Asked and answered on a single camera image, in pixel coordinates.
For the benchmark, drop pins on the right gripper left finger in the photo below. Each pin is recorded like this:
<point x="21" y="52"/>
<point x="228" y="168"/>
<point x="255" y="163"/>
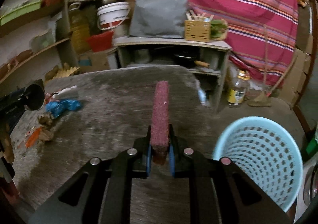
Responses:
<point x="100" y="191"/>

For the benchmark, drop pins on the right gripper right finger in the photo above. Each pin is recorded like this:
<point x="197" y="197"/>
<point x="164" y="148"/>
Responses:
<point x="219" y="191"/>

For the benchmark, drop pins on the dark red scouring pad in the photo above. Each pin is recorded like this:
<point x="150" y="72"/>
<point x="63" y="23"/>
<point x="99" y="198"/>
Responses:
<point x="159" y="135"/>

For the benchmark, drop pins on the red orange plastic wrapper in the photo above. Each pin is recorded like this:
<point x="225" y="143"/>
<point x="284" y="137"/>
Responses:
<point x="31" y="140"/>

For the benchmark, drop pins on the light blue plastic basket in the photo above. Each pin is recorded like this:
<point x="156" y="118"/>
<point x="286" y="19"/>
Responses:
<point x="267" y="153"/>

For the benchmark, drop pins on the blue crumpled wrapper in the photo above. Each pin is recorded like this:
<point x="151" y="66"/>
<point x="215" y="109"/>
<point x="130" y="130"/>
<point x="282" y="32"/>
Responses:
<point x="56" y="108"/>

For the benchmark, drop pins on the brown crumpled paper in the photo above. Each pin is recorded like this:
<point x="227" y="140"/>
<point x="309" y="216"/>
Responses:
<point x="45" y="119"/>

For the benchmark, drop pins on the oil bottle yellow label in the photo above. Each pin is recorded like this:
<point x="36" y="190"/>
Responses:
<point x="238" y="88"/>

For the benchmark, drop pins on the broom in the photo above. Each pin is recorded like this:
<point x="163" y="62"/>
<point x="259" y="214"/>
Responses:
<point x="263" y="99"/>

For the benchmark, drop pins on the black cup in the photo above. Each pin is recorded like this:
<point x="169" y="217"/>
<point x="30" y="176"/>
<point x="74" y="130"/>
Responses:
<point x="34" y="97"/>

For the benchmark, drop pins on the egg carton tray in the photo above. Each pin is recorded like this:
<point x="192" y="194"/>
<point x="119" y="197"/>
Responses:
<point x="66" y="72"/>

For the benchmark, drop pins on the red plastic basket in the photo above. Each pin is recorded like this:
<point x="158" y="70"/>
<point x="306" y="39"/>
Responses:
<point x="100" y="42"/>

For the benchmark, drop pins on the grey low cabinet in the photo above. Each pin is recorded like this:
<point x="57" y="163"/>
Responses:
<point x="206" y="60"/>

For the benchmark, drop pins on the clear plastic container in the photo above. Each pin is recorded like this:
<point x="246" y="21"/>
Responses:
<point x="42" y="41"/>

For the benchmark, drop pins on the wooden shelf unit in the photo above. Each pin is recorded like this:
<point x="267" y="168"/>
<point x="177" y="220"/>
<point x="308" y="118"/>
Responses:
<point x="19" y="65"/>

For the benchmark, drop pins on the white plastic bucket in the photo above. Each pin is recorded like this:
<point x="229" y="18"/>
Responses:
<point x="112" y="15"/>

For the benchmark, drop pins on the grey cushion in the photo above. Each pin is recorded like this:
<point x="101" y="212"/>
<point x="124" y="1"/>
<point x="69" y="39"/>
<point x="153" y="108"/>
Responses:
<point x="159" y="18"/>

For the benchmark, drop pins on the wooden chopstick holder box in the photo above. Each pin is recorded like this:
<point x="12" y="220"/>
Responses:
<point x="197" y="27"/>

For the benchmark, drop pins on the green plastic tray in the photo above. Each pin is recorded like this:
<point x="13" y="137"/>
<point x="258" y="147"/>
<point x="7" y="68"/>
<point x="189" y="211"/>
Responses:
<point x="15" y="13"/>

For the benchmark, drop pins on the red striped cloth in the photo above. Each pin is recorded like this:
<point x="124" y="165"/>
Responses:
<point x="262" y="33"/>

